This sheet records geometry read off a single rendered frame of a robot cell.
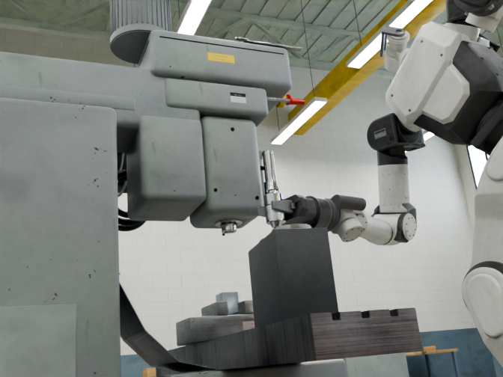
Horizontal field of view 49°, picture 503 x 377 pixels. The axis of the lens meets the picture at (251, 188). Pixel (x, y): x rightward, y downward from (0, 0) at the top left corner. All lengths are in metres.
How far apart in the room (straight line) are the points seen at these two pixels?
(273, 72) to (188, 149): 0.42
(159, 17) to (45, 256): 0.87
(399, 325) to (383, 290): 8.88
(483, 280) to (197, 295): 7.30
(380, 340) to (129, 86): 1.02
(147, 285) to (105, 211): 6.96
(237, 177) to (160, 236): 6.89
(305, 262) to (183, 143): 0.63
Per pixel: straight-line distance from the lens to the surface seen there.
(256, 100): 1.78
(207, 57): 1.78
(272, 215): 1.31
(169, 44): 1.77
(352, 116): 10.81
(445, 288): 10.83
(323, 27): 9.76
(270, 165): 1.36
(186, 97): 1.70
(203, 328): 1.63
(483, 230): 1.45
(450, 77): 1.51
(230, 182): 1.66
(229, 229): 1.70
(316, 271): 1.16
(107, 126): 1.48
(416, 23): 7.49
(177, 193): 1.57
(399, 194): 1.70
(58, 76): 1.67
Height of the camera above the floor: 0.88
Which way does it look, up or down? 18 degrees up
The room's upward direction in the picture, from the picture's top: 5 degrees counter-clockwise
